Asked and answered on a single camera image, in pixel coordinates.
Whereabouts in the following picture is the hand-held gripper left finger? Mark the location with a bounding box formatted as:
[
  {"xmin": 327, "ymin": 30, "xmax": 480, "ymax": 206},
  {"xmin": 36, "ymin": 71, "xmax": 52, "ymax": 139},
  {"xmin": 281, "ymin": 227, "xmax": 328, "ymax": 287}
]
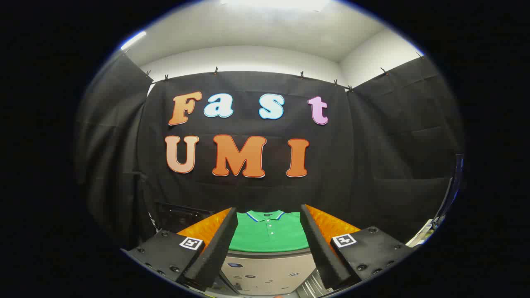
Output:
[{"xmin": 121, "ymin": 207, "xmax": 239, "ymax": 292}]

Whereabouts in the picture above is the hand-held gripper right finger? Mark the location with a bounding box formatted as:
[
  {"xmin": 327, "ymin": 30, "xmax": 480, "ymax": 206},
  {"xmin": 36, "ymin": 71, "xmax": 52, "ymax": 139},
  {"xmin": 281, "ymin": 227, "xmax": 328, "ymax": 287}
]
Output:
[{"xmin": 300, "ymin": 204, "xmax": 415, "ymax": 290}]

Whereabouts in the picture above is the green polo shirt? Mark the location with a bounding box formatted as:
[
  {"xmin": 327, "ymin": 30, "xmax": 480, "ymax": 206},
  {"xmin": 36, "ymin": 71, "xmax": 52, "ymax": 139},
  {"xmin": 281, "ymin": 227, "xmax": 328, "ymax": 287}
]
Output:
[{"xmin": 229, "ymin": 210, "xmax": 311, "ymax": 253}]

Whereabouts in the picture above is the ribbed silver metal piece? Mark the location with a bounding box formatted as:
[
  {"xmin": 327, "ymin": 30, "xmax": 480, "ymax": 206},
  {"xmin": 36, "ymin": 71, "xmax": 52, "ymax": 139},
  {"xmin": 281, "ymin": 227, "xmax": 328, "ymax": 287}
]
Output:
[{"xmin": 296, "ymin": 269, "xmax": 332, "ymax": 297}]

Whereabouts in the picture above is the black backdrop cloth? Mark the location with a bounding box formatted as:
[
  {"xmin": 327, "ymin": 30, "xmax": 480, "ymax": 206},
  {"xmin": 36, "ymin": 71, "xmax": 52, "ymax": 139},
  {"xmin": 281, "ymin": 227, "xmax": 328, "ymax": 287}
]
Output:
[{"xmin": 75, "ymin": 52, "xmax": 464, "ymax": 251}]

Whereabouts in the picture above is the ceiling light strip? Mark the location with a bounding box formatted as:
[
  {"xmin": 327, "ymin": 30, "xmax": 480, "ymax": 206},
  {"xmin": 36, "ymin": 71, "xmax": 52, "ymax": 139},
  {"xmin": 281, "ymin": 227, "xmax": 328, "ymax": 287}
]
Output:
[{"xmin": 120, "ymin": 30, "xmax": 147, "ymax": 51}]

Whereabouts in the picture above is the ceiling light panel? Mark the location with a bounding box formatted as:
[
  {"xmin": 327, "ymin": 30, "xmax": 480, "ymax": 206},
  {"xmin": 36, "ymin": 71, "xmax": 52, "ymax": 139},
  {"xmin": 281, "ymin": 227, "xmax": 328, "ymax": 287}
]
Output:
[{"xmin": 219, "ymin": 0, "xmax": 332, "ymax": 12}]

